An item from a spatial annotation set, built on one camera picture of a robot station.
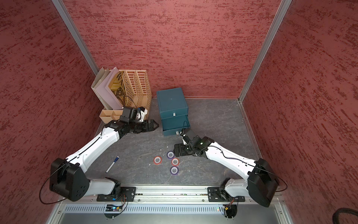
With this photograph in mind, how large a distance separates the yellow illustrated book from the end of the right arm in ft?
1.96

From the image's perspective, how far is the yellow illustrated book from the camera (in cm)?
95

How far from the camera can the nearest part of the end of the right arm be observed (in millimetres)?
572
